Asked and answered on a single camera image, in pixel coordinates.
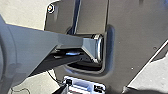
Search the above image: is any silver base bolt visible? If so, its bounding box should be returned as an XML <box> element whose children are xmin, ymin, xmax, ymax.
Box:
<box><xmin>46</xmin><ymin>4</ymin><xmax>56</xmax><ymax>14</ymax></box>

